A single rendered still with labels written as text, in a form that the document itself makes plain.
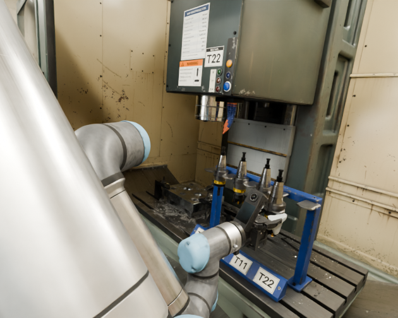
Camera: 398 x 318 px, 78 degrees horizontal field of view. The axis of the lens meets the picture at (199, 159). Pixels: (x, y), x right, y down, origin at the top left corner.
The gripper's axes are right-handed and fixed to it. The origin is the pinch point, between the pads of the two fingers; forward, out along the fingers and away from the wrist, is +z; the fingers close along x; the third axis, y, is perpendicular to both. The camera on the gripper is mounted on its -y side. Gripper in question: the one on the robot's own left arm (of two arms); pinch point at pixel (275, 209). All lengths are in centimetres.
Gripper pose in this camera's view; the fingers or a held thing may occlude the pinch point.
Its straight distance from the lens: 82.1
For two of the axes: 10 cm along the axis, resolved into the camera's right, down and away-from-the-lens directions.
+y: -0.8, 9.7, 2.5
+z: 7.6, -1.1, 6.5
